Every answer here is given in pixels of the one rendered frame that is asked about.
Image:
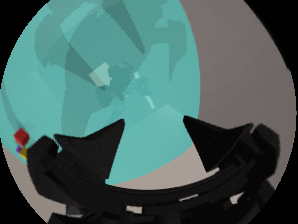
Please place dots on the yellow block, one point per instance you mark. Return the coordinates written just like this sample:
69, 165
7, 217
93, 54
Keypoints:
22, 153

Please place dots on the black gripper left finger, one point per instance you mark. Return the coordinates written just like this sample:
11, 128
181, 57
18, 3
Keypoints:
97, 150

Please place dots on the small purple block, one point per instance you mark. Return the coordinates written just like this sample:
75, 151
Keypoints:
18, 149

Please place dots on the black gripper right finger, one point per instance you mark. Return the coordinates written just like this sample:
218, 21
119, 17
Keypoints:
212, 142

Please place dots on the red block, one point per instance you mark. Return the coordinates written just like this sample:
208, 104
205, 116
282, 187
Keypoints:
21, 137

